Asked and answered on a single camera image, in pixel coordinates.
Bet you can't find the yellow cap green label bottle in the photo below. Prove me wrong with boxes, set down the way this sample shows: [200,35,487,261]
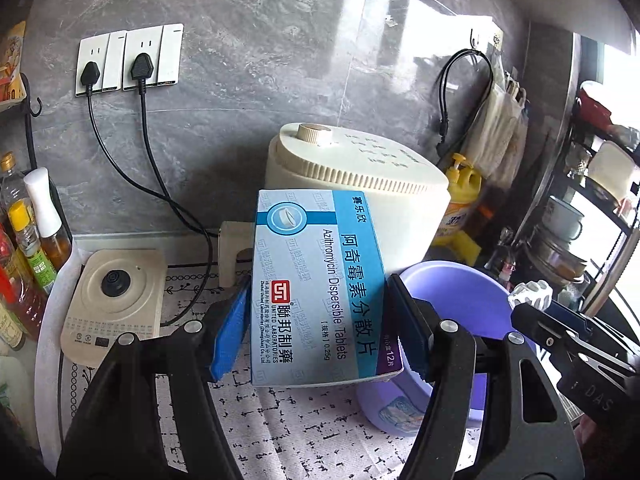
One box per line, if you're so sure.
[8,200,56,296]

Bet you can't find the right black power cable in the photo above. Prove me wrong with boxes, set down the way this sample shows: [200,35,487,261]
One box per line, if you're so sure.
[130,52,216,328]

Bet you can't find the white air fryer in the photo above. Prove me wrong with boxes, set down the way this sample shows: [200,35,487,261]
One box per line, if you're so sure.
[265,122,450,273]

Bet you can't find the right side dish rack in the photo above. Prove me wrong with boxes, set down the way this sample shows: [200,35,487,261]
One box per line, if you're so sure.
[508,34,640,319]

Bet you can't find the purple plastic bucket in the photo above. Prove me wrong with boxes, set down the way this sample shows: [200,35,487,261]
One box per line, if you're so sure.
[356,260,513,437]

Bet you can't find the black metal rack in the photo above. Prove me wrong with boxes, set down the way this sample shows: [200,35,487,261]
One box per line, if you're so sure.
[2,73,74,240]

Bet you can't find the snack packet on rack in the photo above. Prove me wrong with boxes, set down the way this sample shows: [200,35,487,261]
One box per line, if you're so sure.
[0,21,26,112]

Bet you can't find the black hanging cable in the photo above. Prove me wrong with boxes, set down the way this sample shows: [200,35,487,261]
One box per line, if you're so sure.
[435,48,497,162]

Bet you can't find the red cap oil bottle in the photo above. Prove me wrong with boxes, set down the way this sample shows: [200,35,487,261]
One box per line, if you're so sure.
[1,229,47,340]

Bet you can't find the hanging cloth bags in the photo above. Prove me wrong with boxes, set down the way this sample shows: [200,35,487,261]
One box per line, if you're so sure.
[462,48,528,191]

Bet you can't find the gold cap clear bottle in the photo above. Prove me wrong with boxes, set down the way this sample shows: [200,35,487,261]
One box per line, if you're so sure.
[1,152,29,214]

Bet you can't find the right wall socket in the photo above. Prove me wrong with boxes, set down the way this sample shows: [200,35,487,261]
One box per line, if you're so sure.
[122,23,184,91]

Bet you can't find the yellow detergent bottle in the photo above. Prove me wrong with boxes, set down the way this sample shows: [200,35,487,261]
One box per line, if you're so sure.
[433,153,483,246]

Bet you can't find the dark soy sauce bottle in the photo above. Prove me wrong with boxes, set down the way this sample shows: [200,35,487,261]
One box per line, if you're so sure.
[0,304,26,351]

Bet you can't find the blue white medicine box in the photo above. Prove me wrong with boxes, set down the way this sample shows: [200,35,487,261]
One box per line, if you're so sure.
[250,190,404,388]

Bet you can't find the left black power cable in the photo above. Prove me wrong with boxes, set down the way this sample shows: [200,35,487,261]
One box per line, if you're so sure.
[79,60,219,239]

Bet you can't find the white induction cooker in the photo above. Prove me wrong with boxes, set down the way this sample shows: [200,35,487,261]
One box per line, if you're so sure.
[60,249,168,368]

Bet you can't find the wall socket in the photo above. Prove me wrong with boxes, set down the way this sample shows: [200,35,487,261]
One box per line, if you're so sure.
[75,30,127,96]
[122,23,184,91]

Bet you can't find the left wall socket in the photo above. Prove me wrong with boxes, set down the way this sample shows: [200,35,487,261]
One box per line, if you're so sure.
[75,30,127,96]

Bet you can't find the patterned table mat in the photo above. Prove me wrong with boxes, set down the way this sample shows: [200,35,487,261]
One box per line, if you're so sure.
[34,259,482,480]

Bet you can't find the white top oil dispenser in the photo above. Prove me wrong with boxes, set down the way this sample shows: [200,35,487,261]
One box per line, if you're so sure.
[24,167,72,271]

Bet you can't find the black power cable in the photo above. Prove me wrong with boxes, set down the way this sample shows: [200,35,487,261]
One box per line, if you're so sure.
[79,60,219,239]
[130,52,216,328]

